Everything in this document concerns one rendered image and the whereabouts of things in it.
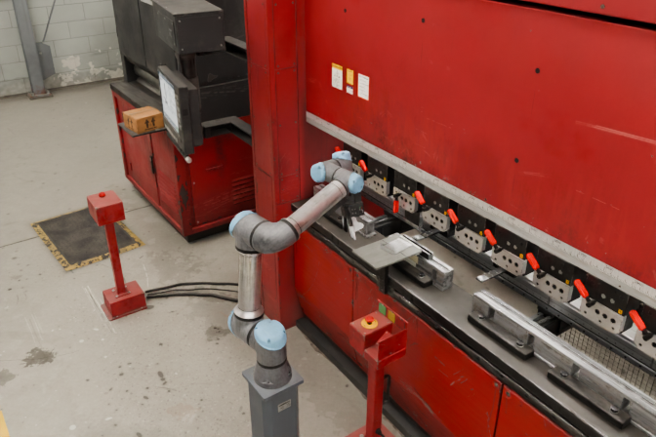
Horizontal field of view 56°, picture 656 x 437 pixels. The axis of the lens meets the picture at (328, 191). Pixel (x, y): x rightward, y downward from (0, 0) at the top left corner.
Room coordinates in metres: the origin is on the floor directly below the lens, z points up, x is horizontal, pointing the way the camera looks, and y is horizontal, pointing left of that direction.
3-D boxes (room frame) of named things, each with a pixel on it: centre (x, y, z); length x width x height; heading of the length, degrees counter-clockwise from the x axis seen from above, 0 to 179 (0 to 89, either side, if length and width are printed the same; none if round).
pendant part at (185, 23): (3.25, 0.73, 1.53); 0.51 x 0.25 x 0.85; 27
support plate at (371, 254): (2.41, -0.27, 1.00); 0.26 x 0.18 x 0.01; 124
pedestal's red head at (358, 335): (2.13, -0.22, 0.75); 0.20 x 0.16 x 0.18; 35
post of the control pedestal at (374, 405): (2.13, -0.22, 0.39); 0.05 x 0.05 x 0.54; 35
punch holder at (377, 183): (2.67, -0.26, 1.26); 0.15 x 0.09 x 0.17; 34
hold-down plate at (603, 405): (1.62, -0.91, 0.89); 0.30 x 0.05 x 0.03; 34
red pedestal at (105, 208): (3.31, 1.34, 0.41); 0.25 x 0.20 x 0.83; 124
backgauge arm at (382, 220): (3.07, -0.45, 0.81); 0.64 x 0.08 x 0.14; 124
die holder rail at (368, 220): (2.94, -0.08, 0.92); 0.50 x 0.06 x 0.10; 34
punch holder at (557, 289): (1.85, -0.82, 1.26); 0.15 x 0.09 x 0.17; 34
